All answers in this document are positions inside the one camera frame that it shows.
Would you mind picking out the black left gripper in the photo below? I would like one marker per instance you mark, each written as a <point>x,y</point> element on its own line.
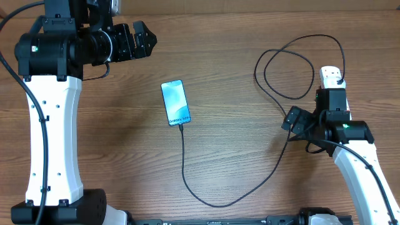
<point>128,51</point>

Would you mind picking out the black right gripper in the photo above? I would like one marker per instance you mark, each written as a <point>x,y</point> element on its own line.
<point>302,119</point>

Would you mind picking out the black Galaxy smartphone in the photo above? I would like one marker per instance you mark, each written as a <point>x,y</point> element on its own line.
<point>175,103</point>

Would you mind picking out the white power strip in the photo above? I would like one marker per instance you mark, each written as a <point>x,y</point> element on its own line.
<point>331,75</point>

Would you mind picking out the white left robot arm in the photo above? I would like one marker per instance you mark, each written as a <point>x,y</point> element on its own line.
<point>51,57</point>

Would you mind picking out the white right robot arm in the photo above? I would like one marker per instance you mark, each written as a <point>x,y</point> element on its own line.
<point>351,145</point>

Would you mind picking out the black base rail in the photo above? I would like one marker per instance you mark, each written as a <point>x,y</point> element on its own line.
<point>269,220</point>

